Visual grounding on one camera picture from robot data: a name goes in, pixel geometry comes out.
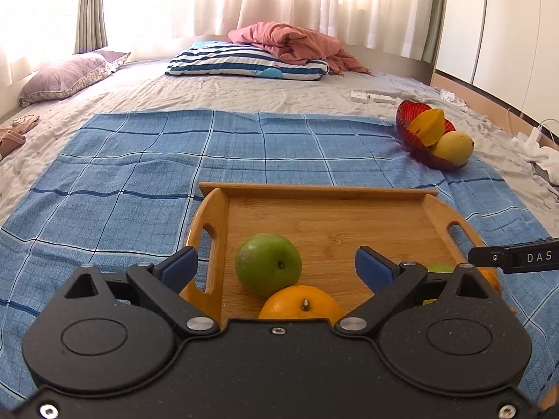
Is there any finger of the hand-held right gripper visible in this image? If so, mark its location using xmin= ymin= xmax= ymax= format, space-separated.
xmin=467 ymin=238 xmax=559 ymax=274

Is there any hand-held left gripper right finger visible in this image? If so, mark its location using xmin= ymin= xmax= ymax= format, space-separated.
xmin=335 ymin=245 xmax=509 ymax=339

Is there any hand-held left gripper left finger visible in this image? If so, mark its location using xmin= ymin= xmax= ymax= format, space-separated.
xmin=63 ymin=247 xmax=219 ymax=339

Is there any small orange-brown round fruit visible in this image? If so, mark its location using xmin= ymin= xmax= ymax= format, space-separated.
xmin=479 ymin=267 xmax=501 ymax=294

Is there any wooden tray with handles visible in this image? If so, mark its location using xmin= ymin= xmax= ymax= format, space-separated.
xmin=179 ymin=182 xmax=518 ymax=330

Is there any small green apple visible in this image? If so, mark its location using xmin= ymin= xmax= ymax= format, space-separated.
xmin=423 ymin=263 xmax=456 ymax=306

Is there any large green apple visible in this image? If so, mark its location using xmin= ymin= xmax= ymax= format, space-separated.
xmin=234 ymin=233 xmax=303 ymax=298

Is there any orange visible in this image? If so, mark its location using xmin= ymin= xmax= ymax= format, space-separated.
xmin=259 ymin=285 xmax=344 ymax=320

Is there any large white cloth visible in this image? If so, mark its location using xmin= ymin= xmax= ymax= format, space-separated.
xmin=511 ymin=133 xmax=559 ymax=177

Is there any blue plaid blanket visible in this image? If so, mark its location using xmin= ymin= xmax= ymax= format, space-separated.
xmin=0 ymin=109 xmax=551 ymax=409

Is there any yellow mango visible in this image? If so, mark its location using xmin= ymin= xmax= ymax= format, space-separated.
xmin=430 ymin=131 xmax=475 ymax=167

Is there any red glass bowl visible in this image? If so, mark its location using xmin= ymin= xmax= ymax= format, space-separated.
xmin=395 ymin=100 xmax=470 ymax=170

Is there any yellow starfruit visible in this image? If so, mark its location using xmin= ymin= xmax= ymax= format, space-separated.
xmin=408 ymin=108 xmax=446 ymax=148

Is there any small white cloth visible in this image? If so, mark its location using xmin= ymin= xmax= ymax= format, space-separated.
xmin=439 ymin=89 xmax=468 ymax=108

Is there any light grey bed sheet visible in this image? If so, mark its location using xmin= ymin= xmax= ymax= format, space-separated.
xmin=0 ymin=59 xmax=559 ymax=228

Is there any brown and white garment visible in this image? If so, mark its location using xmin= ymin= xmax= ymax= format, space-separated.
xmin=0 ymin=114 xmax=40 ymax=160

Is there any blue white striped pillow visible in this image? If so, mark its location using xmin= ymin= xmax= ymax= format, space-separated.
xmin=165 ymin=41 xmax=330 ymax=81

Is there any purple floral pillow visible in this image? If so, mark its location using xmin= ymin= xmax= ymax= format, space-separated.
xmin=18 ymin=50 xmax=132 ymax=108

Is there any white wardrobe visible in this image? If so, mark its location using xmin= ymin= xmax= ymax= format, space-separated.
xmin=437 ymin=0 xmax=559 ymax=118

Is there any pink crumpled blanket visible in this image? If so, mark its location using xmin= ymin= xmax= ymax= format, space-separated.
xmin=228 ymin=21 xmax=374 ymax=77

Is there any green-grey drape curtain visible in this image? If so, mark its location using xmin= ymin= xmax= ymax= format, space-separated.
xmin=421 ymin=0 xmax=450 ymax=64

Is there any white sheer curtain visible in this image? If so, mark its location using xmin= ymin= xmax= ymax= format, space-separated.
xmin=0 ymin=0 xmax=437 ymax=63

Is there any grey drape curtain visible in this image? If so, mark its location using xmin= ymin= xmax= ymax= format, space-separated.
xmin=74 ymin=0 xmax=109 ymax=53

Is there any white charger with cable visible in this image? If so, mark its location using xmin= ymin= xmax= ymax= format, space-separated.
xmin=506 ymin=105 xmax=559 ymax=149

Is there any bed frame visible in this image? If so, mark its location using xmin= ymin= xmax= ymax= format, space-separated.
xmin=341 ymin=44 xmax=559 ymax=149

